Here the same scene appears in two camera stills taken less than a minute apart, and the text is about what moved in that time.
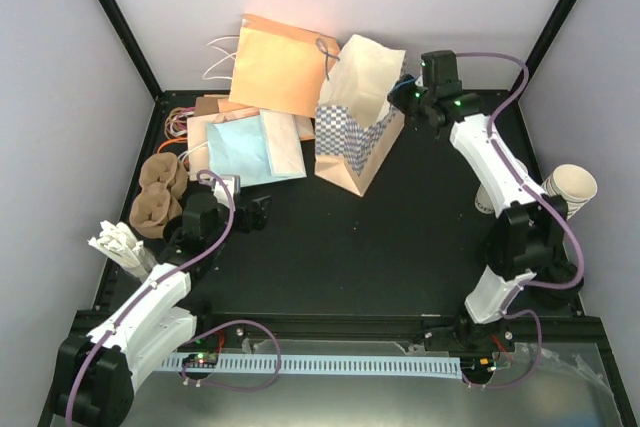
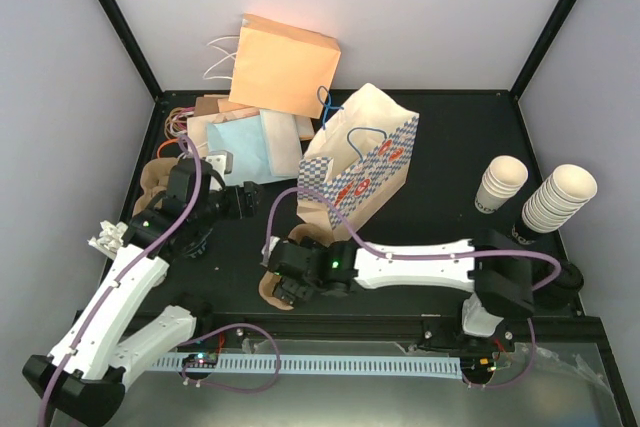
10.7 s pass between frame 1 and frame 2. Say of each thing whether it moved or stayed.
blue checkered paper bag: moved
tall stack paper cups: stayed
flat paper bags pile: stayed
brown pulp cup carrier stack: stayed
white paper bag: stayed
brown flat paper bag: stayed
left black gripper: moved
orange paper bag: stayed
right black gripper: moved
